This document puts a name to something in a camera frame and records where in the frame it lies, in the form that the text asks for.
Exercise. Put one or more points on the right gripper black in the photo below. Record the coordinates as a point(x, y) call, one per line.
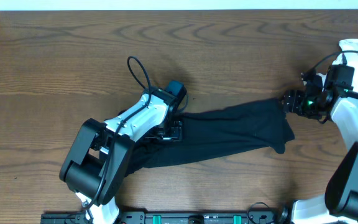
point(292, 102)

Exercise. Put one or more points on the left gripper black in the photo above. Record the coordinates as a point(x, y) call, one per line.
point(176, 134)

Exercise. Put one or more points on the black polo shirt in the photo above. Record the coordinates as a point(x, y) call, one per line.
point(218, 133)

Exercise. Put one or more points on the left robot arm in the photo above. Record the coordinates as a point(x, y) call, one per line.
point(97, 161)

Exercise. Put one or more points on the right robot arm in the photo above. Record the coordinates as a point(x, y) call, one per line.
point(339, 204)

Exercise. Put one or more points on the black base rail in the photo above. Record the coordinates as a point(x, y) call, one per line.
point(258, 213)

